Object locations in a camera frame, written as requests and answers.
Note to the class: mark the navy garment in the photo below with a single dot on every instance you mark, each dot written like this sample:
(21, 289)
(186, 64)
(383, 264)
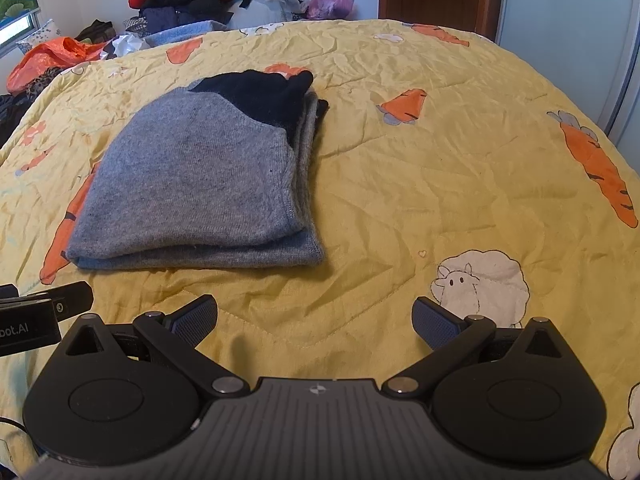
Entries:
(170, 17)

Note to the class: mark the orange garment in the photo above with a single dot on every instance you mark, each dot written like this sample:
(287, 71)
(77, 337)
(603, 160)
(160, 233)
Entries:
(55, 57)

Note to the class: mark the window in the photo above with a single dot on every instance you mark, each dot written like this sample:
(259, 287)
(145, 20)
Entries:
(17, 35)

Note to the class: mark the white crumpled plastic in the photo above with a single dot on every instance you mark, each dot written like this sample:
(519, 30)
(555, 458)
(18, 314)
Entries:
(125, 45)

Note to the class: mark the grey sweater with navy sleeves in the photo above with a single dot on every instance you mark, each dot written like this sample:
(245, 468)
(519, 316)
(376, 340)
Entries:
(200, 175)

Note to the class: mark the clear plastic bag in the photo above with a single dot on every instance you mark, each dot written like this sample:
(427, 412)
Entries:
(277, 2)

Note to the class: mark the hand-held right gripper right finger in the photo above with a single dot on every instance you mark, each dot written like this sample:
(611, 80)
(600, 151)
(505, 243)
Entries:
(434, 322)

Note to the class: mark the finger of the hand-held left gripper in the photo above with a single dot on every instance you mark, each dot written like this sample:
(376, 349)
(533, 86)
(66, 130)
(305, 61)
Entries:
(72, 300)

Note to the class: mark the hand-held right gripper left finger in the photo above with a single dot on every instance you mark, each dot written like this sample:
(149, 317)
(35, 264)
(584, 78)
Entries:
(196, 321)

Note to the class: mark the yellow carrot print blanket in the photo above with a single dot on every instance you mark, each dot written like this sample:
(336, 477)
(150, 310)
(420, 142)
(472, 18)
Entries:
(425, 175)

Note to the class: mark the light blue knit cloth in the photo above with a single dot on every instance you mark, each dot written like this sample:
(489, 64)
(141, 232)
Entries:
(190, 31)

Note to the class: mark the dark patterned cloth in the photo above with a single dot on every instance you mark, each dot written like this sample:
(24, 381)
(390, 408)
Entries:
(17, 105)

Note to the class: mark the purple plastic bag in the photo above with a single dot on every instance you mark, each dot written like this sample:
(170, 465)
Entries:
(330, 0)

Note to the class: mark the dark green garment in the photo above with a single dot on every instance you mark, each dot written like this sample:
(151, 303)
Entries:
(95, 31)

